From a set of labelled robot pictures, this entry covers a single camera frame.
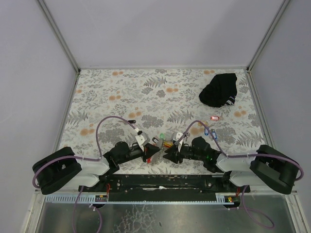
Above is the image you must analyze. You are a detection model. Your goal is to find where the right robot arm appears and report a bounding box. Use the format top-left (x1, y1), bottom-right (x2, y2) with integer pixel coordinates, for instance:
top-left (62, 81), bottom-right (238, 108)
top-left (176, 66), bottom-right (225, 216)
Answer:
top-left (163, 137), bottom-right (303, 194)

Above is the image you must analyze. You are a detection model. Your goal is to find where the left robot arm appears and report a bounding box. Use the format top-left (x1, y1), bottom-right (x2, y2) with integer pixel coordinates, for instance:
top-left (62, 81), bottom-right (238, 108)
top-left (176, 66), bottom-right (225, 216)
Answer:
top-left (32, 142), bottom-right (160, 195)

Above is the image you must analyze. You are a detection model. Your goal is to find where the yellow key tag on holder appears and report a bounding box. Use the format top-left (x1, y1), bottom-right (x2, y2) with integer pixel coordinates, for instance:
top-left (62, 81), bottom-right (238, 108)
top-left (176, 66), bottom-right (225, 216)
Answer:
top-left (163, 142), bottom-right (173, 148)

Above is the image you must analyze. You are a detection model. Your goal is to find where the green key tag on holder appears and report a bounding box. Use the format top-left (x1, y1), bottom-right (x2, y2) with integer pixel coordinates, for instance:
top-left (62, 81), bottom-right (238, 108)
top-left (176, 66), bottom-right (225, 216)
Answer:
top-left (159, 133), bottom-right (165, 141)

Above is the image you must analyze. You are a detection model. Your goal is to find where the floral table mat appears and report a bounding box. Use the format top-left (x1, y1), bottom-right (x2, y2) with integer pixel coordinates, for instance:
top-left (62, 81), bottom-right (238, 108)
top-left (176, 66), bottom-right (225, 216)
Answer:
top-left (50, 68), bottom-right (282, 176)

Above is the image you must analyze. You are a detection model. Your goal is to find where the black cloth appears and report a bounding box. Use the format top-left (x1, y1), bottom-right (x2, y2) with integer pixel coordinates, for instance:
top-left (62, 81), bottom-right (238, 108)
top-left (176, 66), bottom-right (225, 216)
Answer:
top-left (199, 73), bottom-right (237, 108)

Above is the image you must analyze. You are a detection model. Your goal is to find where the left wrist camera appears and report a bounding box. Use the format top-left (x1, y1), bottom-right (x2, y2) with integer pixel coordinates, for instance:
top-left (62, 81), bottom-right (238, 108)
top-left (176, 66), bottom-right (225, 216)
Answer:
top-left (135, 132), bottom-right (150, 147)

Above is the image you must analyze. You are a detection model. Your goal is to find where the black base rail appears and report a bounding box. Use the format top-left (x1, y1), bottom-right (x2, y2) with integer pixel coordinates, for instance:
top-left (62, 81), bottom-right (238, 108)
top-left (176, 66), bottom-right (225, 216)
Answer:
top-left (79, 174), bottom-right (244, 202)

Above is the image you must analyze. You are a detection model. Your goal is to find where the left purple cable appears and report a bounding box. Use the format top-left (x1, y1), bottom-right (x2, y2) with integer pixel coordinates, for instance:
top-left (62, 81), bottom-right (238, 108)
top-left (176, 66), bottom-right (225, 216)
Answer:
top-left (33, 116), bottom-right (141, 233)

